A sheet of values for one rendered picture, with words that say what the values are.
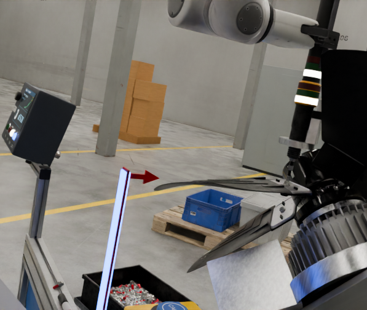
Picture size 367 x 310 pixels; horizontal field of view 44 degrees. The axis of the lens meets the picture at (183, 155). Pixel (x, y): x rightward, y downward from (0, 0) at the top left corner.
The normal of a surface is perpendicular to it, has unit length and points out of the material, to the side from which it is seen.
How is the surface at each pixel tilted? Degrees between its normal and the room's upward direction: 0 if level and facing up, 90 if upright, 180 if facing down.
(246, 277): 55
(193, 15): 120
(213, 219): 90
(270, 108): 90
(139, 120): 90
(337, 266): 69
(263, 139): 90
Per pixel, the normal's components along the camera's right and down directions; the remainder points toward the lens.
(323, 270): -0.70, -0.27
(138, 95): -0.54, 0.03
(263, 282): -0.26, -0.51
